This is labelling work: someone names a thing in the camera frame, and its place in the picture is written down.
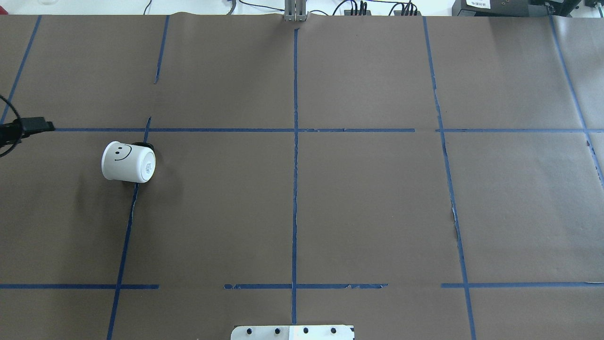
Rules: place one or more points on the aluminium frame post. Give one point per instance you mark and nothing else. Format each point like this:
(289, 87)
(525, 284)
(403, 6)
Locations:
(295, 11)

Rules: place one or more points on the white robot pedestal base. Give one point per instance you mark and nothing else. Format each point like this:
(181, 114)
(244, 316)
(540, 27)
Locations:
(293, 332)

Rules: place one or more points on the white smiley mug black handle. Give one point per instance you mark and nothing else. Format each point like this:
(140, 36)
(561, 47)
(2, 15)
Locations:
(128, 162)

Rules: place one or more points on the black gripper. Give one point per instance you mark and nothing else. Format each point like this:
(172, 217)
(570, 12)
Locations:
(33, 124)

